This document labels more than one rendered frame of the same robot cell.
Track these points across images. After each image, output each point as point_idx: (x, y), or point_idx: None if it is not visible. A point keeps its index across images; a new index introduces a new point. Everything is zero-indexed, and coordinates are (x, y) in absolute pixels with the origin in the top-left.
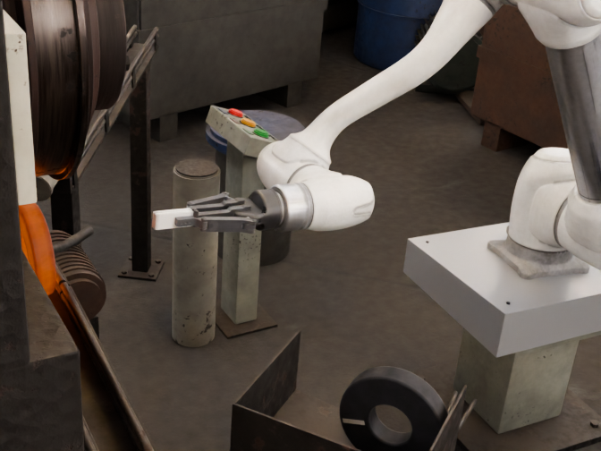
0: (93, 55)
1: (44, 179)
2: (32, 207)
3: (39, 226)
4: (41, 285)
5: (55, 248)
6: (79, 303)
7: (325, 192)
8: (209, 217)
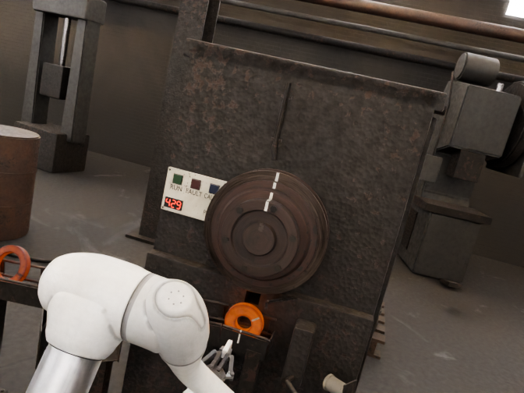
0: (212, 219)
1: (326, 377)
2: (248, 305)
3: (237, 304)
4: (180, 262)
5: (289, 387)
6: (209, 324)
7: (187, 389)
8: (213, 352)
